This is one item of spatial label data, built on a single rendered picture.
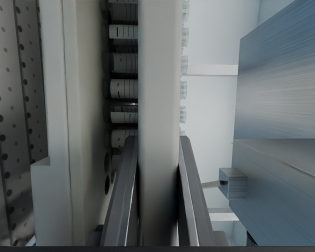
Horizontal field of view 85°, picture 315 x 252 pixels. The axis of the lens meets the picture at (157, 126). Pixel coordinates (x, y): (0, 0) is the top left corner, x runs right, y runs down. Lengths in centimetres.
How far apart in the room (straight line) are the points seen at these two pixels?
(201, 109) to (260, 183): 323
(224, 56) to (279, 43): 303
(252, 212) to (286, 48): 40
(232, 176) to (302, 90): 29
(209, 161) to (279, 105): 332
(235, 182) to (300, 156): 7
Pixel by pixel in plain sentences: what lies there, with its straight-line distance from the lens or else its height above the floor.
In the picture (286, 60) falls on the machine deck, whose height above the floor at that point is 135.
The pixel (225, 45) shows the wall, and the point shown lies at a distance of 360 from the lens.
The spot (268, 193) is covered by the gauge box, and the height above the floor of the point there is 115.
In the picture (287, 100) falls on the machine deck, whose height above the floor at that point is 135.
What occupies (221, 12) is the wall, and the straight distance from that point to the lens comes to 370.
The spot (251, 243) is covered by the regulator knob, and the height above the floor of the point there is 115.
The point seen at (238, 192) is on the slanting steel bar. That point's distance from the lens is 24.
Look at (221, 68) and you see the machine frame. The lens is 115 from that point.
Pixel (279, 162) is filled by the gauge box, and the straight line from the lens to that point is 19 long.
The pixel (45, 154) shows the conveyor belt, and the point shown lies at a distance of 19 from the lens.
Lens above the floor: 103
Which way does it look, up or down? 2 degrees up
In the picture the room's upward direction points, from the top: 90 degrees clockwise
